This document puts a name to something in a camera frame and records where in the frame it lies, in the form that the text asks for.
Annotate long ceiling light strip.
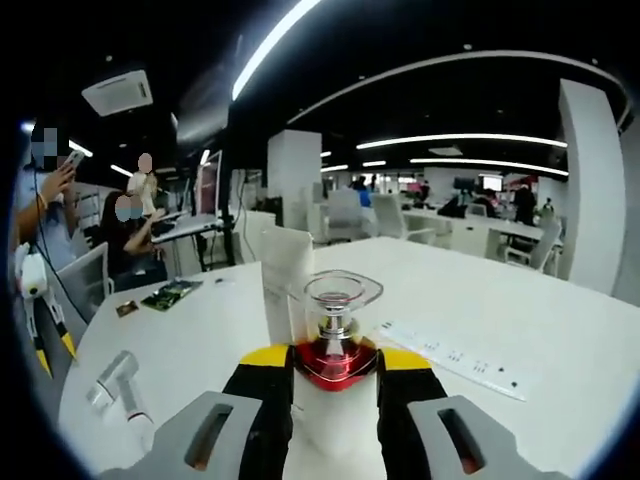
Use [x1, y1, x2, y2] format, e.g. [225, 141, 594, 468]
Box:
[355, 132, 569, 151]
[408, 157, 570, 177]

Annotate white office chair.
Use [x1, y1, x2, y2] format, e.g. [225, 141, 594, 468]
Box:
[504, 217, 564, 276]
[324, 187, 374, 244]
[372, 192, 436, 246]

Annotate standing desk black frame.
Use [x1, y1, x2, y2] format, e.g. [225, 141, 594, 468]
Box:
[149, 212, 239, 274]

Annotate smartphone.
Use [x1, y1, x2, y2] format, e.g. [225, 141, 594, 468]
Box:
[62, 149, 87, 174]

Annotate white skincare tube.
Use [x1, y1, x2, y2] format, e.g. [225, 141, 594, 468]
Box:
[257, 223, 316, 346]

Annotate computer monitor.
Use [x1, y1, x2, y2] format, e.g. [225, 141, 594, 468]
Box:
[193, 148, 224, 217]

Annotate black cable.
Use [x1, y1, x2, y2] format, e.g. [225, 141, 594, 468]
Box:
[32, 167, 91, 324]

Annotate broad ceiling light strip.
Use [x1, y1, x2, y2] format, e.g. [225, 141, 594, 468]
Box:
[230, 0, 324, 101]

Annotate white skincare bottle red collar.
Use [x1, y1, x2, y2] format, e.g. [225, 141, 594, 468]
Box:
[288, 268, 385, 480]

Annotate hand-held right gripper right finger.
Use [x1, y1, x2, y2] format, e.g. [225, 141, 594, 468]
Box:
[375, 347, 589, 480]

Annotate person's left hand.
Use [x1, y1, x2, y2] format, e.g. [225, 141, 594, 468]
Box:
[42, 162, 76, 199]

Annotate white skincare bottle red square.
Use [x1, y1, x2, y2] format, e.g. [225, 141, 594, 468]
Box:
[85, 349, 156, 454]

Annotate ceiling air conditioner cassette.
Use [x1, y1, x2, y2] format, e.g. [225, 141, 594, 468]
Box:
[80, 69, 154, 117]

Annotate green black sachet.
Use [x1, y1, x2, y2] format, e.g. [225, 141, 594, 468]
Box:
[140, 278, 205, 312]

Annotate person in light blue shirt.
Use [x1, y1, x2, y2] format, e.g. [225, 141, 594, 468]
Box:
[14, 167, 81, 274]

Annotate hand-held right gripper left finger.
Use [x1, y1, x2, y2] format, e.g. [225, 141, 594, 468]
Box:
[97, 343, 296, 480]

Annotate white office desk row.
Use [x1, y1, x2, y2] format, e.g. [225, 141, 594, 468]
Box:
[399, 204, 546, 261]

